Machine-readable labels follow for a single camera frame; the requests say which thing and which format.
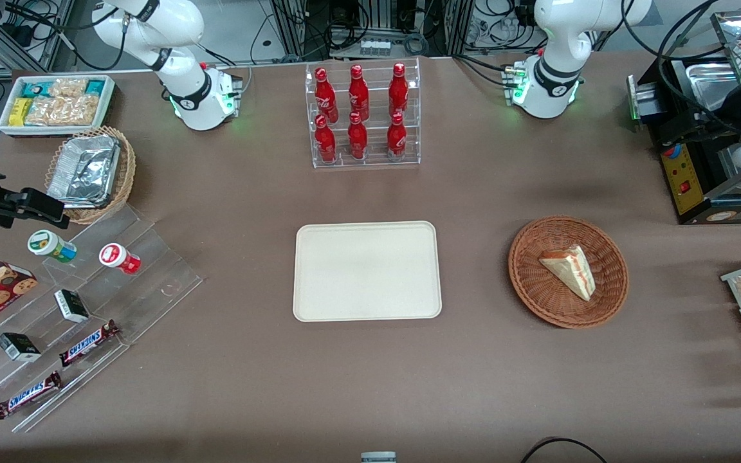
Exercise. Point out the triangle sandwich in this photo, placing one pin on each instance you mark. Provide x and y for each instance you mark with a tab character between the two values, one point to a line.
570	270

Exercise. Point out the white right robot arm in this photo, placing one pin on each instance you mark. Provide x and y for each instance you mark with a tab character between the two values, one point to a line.
184	26

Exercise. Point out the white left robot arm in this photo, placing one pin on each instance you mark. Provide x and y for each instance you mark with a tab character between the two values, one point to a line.
557	38

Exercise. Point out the aluminium foil tray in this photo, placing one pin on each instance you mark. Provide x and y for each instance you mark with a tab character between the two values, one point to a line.
84	170

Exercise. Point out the light wicker basket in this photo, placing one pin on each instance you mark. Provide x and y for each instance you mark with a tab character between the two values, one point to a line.
127	173

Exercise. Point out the cream plastic tray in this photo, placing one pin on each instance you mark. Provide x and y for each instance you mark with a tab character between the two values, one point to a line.
367	270

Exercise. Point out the brown wicker basket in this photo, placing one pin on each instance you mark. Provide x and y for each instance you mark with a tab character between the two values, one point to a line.
531	283

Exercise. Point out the steel tray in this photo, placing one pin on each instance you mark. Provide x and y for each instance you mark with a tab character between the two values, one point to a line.
731	32

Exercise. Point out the green lidded yogurt cup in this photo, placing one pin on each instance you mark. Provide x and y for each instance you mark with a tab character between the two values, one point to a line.
49	244

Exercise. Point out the red lidded yogurt cup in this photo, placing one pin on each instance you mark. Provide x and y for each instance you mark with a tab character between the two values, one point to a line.
118	257

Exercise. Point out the small black carton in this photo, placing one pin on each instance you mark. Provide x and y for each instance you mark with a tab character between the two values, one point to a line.
72	306
18	347

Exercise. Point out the clear bag of nuts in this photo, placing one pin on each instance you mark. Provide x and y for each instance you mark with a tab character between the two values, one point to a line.
68	87
62	110

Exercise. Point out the yellow snack pack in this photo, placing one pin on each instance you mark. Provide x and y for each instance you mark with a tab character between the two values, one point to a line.
19	111

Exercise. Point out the teal snack pack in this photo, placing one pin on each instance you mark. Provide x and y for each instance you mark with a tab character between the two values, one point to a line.
94	85
33	88

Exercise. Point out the clear acrylic stepped display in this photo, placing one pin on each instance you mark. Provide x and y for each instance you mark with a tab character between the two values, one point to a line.
152	270

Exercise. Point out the white plastic snack bin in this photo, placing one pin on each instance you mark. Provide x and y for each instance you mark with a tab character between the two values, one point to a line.
107	103

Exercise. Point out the Snickers chocolate bar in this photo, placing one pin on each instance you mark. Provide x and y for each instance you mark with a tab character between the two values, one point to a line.
28	394
87	344

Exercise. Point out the red cola bottle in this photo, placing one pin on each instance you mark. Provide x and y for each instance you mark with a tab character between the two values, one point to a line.
357	138
398	90
358	93
325	141
325	93
397	136

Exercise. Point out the clear acrylic bottle rack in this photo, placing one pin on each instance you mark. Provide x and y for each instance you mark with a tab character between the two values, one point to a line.
370	157

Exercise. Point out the white power strip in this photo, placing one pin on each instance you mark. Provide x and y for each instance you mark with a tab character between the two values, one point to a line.
374	46

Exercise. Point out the small grey device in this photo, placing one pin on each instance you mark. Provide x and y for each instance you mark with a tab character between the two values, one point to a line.
378	457

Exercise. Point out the black machine with yellow panel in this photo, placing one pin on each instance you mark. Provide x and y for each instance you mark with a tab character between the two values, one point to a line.
686	180

